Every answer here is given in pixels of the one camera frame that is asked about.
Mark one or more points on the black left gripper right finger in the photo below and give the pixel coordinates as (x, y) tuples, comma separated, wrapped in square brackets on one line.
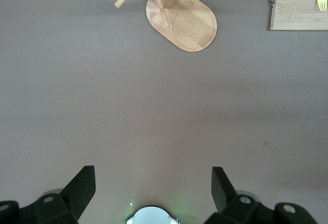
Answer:
[(225, 198)]

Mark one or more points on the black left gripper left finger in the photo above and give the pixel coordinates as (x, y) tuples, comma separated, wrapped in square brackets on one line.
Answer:
[(77, 195)]

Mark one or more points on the wooden mug rack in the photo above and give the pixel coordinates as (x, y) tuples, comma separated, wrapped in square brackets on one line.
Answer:
[(194, 29)]

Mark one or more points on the bamboo cutting board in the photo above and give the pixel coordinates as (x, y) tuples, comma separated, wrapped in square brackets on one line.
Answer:
[(294, 16)]

